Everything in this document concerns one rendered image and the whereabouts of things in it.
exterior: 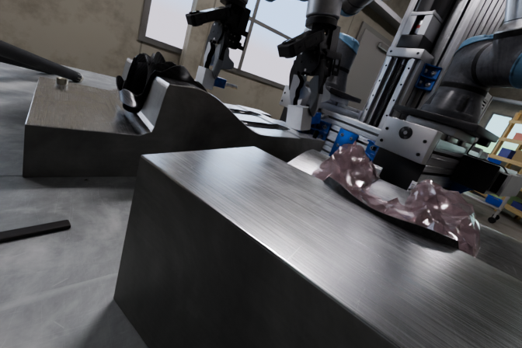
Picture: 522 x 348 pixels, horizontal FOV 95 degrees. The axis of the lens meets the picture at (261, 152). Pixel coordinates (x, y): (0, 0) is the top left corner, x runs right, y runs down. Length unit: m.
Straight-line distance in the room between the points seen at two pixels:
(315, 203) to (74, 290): 0.17
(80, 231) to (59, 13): 2.35
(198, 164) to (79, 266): 0.13
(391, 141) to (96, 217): 0.69
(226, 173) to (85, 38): 2.43
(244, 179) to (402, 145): 0.63
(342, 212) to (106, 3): 2.48
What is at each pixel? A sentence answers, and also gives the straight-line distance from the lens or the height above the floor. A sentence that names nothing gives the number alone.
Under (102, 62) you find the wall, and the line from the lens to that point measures 2.56.
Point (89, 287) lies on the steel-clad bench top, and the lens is 0.23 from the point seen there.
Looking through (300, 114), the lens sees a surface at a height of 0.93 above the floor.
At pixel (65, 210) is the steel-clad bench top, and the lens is 0.30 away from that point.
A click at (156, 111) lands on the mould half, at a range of 0.35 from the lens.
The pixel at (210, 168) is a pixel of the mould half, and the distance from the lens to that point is 0.15.
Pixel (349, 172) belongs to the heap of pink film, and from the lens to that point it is 0.29.
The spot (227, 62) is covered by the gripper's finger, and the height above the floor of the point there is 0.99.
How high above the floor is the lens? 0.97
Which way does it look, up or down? 15 degrees down
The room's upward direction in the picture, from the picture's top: 19 degrees clockwise
